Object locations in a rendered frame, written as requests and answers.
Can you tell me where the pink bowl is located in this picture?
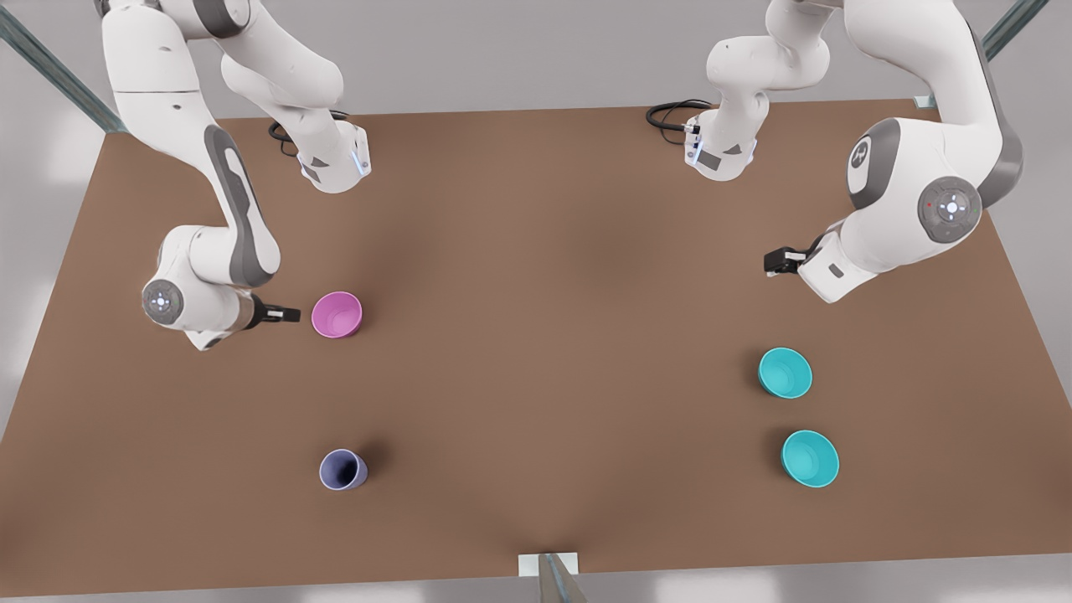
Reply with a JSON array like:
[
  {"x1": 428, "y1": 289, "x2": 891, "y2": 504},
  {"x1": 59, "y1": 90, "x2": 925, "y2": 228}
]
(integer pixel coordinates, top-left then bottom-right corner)
[{"x1": 311, "y1": 291, "x2": 363, "y2": 340}]

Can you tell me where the teal bowl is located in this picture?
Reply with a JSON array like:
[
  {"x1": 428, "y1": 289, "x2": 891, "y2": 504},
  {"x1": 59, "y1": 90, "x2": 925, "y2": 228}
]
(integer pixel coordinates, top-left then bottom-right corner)
[
  {"x1": 781, "y1": 430, "x2": 840, "y2": 489},
  {"x1": 757, "y1": 348, "x2": 813, "y2": 400}
]

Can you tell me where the blue-purple bowl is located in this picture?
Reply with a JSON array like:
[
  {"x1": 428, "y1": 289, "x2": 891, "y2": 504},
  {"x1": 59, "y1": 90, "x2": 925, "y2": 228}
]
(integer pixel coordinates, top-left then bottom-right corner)
[{"x1": 319, "y1": 449, "x2": 369, "y2": 492}]

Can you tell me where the black cable loop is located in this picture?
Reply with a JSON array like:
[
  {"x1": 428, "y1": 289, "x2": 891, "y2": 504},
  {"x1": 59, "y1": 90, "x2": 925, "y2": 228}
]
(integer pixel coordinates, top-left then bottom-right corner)
[
  {"x1": 646, "y1": 99, "x2": 714, "y2": 147},
  {"x1": 268, "y1": 110, "x2": 351, "y2": 157}
]

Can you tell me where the silver frame post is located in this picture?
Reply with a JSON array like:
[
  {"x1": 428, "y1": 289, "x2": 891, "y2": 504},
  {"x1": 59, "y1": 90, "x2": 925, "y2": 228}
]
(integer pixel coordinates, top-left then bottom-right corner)
[
  {"x1": 0, "y1": 7, "x2": 128, "y2": 135},
  {"x1": 518, "y1": 552, "x2": 589, "y2": 603},
  {"x1": 915, "y1": 0, "x2": 1051, "y2": 110}
]

